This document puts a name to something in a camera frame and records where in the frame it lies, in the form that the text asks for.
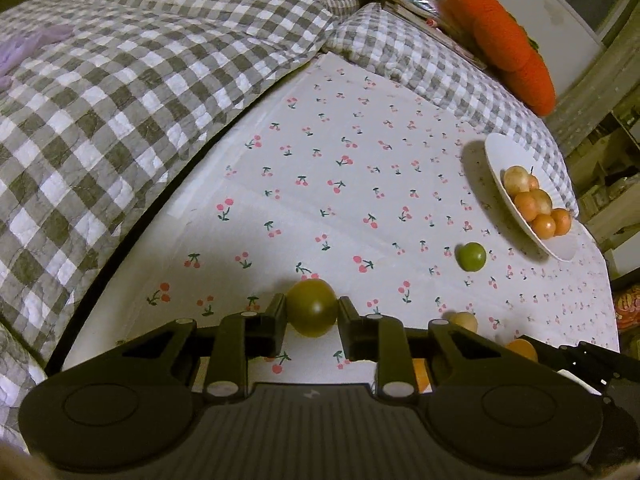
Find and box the purple cloth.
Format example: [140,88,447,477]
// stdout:
[0,22,76,91]

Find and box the cherry print cloth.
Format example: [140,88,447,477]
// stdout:
[62,52,621,396]

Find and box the yellow apple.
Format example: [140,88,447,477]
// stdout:
[530,188,554,215]

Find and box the red bag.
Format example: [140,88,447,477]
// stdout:
[612,285,640,333]

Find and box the green tomato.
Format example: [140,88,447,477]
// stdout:
[286,279,339,339]

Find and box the white plate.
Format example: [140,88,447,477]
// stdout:
[484,132,583,262]

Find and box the orange mandarin with stem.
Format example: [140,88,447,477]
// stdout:
[530,213,557,239]

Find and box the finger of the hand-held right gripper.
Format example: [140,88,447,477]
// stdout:
[519,335,608,396]

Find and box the small yellow fruit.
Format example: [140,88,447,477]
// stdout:
[446,311,478,333]

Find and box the wooden shelf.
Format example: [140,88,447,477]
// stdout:
[565,110,640,281]

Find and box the beige patterned curtain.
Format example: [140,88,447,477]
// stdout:
[545,5,640,146]

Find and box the grey checked pillow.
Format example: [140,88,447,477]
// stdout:
[325,2,580,218]

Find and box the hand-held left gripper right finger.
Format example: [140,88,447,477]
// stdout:
[337,296,507,401]

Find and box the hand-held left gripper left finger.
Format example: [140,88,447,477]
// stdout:
[116,294,288,401]

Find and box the small green lime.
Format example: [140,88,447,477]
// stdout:
[455,242,487,274]

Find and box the large yellow pear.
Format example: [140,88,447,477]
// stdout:
[503,166,534,195]

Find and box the grey checked quilt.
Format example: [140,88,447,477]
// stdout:
[0,0,361,453]

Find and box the orange cushion with green leaf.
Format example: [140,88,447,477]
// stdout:
[445,0,557,116]

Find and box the stack of magazines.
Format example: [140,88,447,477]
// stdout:
[385,2,486,68]

